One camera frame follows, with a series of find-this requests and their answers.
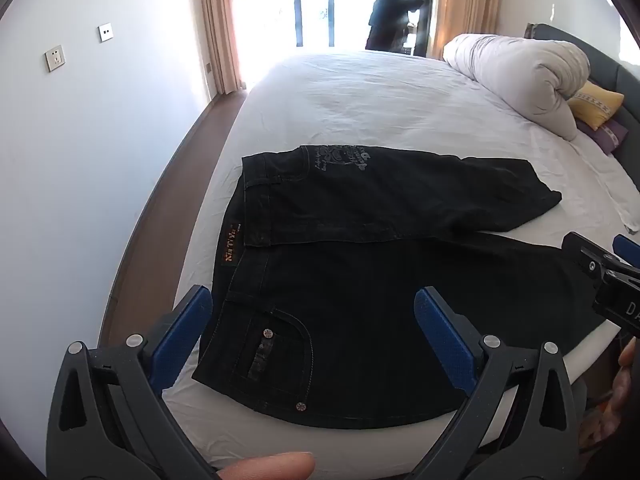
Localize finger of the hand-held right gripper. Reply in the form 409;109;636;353
561;231;612;283
612;233;640;275

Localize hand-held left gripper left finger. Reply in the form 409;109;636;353
46;285;221;480

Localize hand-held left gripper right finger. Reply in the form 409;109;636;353
410;286;583;480

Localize black denim pants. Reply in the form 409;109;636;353
191;144;608;430

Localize person's right hand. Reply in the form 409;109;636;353
616;336;640;401

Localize person's left hand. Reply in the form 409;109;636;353
216;452;317;480

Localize purple pillow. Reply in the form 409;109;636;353
575;116;630;156

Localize yellow pillow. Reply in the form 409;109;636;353
566;82;626;132

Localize dark grey headboard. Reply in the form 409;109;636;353
524;22;640;161

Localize rolled white duvet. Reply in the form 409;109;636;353
442;33;592;142

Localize bed with white sheet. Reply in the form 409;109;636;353
97;50;640;466

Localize hanging dark garment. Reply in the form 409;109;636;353
365;0;424;54

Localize white wall socket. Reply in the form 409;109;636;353
44;44;66;72

